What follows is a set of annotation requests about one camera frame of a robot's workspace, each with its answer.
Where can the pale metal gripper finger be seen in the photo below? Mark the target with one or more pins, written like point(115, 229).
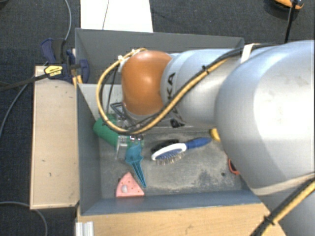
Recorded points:
point(124, 150)
point(118, 149)

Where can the teal toy carrot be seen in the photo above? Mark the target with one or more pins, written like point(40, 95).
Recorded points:
point(135, 156)

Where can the green cup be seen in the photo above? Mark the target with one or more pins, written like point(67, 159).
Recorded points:
point(105, 131)

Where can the pink wedge with dots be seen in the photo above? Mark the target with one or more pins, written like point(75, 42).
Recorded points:
point(130, 188)

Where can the blue and white brush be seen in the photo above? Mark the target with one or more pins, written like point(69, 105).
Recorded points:
point(172, 150)

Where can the pale wood board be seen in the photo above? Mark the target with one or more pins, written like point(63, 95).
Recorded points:
point(55, 144)

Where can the grey metal bin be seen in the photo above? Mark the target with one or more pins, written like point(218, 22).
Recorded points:
point(192, 176)

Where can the yellow banana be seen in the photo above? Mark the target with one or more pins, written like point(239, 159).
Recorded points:
point(214, 134)

